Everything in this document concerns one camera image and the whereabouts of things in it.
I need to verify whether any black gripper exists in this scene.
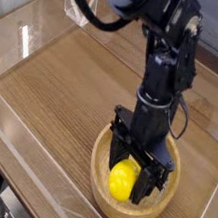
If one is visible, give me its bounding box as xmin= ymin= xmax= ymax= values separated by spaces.
xmin=108 ymin=86 xmax=184 ymax=204

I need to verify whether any yellow lemon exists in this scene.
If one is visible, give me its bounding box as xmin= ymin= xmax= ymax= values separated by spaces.
xmin=108 ymin=159 xmax=141 ymax=202

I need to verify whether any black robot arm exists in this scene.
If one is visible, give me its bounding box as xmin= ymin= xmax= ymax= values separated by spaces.
xmin=108 ymin=0 xmax=202 ymax=204

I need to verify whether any brown wooden bowl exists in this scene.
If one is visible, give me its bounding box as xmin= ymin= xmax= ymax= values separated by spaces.
xmin=90 ymin=125 xmax=181 ymax=218

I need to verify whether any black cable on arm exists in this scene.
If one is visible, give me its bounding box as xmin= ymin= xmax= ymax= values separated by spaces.
xmin=163 ymin=93 xmax=194 ymax=143

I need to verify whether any thick black hose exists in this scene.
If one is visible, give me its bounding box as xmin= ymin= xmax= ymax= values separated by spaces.
xmin=53 ymin=0 xmax=136 ymax=36

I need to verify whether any clear acrylic corner bracket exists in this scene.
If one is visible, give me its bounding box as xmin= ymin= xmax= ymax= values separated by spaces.
xmin=64 ymin=0 xmax=98 ymax=27

